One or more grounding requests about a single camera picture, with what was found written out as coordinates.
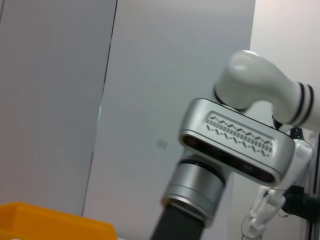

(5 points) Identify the yellow plastic bin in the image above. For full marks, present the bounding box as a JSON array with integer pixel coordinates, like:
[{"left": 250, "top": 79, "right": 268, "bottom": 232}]
[{"left": 0, "top": 201, "right": 118, "bottom": 240}]

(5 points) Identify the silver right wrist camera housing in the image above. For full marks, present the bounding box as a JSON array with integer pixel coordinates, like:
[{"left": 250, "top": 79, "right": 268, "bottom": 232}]
[{"left": 178, "top": 97, "right": 295, "bottom": 188}]

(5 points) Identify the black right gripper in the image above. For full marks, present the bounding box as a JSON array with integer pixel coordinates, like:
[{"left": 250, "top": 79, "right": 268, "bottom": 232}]
[{"left": 148, "top": 203, "right": 206, "bottom": 240}]

